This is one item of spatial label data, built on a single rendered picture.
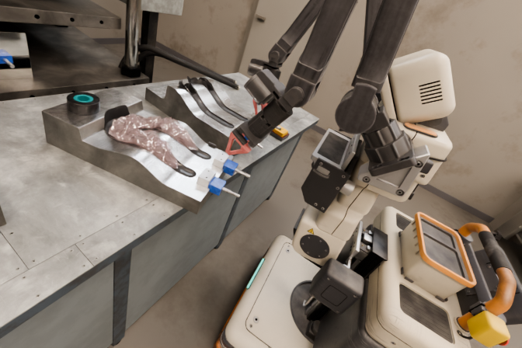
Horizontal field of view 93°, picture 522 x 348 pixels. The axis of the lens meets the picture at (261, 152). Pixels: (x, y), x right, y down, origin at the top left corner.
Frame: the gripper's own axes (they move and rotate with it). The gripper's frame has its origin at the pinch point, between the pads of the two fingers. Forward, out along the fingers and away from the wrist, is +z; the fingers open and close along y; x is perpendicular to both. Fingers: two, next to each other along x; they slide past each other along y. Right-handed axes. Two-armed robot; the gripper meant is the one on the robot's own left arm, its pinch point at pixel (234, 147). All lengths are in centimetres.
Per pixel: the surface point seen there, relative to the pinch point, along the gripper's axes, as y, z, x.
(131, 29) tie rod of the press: -37, 33, -73
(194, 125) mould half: -20.6, 25.2, -17.8
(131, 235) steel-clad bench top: 26.5, 21.0, 1.2
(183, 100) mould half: -21.6, 22.2, -27.9
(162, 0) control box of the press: -64, 26, -87
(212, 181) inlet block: 3.6, 12.1, 3.6
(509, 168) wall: -273, -62, 202
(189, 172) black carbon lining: 3.6, 17.2, -2.7
